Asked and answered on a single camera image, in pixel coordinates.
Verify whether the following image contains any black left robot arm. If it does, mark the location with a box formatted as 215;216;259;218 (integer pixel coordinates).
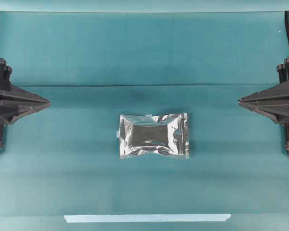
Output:
0;58;51;149

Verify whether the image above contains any long blue tape strip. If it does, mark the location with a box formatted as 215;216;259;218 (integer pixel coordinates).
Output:
64;214;231;223

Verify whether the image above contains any silver zip bag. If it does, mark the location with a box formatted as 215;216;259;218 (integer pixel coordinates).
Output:
118;113;190;159

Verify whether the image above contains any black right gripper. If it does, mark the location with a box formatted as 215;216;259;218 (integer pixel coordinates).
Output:
238;57;289;124

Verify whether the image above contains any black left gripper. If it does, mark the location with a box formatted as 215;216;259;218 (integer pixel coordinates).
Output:
0;58;51;125

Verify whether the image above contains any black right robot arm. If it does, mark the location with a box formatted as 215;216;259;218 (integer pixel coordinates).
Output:
239;11;289;154

